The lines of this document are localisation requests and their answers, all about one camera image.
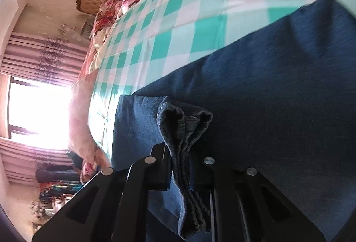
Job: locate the teal checked cloth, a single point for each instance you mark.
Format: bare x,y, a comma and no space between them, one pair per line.
194,8

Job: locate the white flower bouquet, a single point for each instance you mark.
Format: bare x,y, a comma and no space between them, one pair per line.
39,208

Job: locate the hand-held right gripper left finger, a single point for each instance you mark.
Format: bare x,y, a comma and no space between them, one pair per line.
158,172

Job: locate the blue denim pants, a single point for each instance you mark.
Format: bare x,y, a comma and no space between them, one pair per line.
264,91

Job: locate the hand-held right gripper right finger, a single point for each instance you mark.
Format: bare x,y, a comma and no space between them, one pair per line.
201,175

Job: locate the bright window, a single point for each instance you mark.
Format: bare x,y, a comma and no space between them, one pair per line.
36,108

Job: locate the colourful patterned cloth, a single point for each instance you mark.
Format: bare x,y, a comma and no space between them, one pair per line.
58,189

